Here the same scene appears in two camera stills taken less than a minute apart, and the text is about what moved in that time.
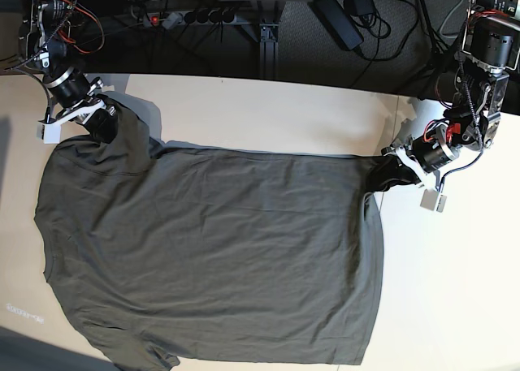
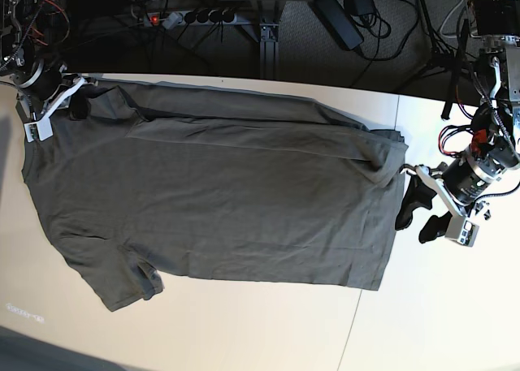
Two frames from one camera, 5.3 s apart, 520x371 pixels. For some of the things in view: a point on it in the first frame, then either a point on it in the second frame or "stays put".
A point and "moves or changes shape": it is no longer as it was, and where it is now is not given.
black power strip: (190, 17) stays put
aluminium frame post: (269, 51) stays put
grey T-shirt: (211, 256) moves or changes shape
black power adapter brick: (336, 20) stays put
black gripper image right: (429, 157) -> (461, 182)
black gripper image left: (72, 88) -> (54, 84)
